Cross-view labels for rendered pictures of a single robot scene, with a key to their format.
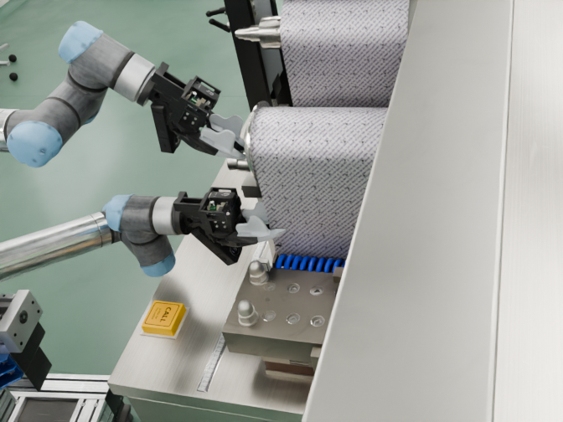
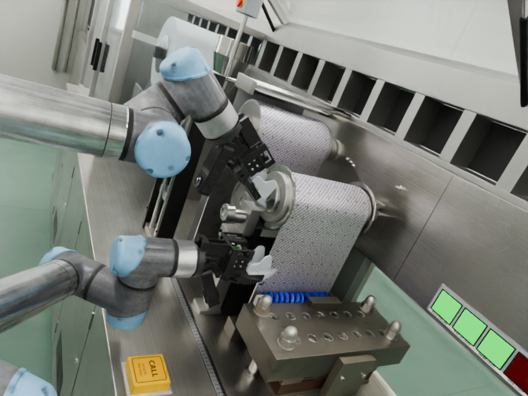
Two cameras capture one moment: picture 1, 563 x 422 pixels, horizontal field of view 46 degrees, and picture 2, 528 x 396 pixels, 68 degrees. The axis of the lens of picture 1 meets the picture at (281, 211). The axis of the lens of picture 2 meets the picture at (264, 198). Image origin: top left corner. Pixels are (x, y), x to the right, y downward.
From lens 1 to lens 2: 1.01 m
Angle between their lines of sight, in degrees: 54
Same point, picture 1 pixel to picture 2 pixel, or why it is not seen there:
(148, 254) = (143, 302)
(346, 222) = (319, 261)
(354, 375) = not seen: outside the picture
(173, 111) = (249, 155)
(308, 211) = (301, 252)
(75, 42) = (200, 63)
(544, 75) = not seen: hidden behind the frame
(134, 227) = (153, 269)
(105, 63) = (217, 93)
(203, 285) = (157, 336)
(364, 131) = (355, 195)
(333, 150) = (341, 205)
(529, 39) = not seen: hidden behind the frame
